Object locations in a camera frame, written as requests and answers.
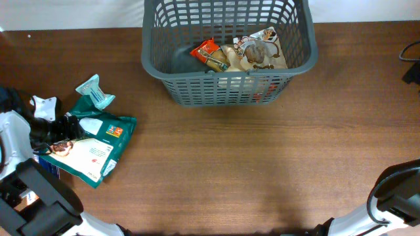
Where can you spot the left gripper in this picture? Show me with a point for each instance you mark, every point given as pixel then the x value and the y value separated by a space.
pixel 65 133

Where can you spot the green food pouch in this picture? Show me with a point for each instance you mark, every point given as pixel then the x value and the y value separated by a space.
pixel 94 155

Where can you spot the mint green snack bar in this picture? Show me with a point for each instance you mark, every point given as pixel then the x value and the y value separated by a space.
pixel 92 89

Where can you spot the multicolour tissue pack bundle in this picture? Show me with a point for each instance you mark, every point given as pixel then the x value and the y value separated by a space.
pixel 49 168

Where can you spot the orange spaghetti pasta package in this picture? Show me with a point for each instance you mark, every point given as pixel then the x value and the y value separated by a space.
pixel 212 55

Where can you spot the beige dried mushroom bag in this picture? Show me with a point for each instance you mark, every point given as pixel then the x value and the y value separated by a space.
pixel 260 50

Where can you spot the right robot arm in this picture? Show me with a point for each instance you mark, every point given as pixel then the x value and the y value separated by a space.
pixel 393 203

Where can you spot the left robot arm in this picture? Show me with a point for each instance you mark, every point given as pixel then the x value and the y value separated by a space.
pixel 58 210

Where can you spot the grey plastic lattice basket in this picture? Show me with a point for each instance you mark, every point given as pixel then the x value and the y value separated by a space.
pixel 172 29

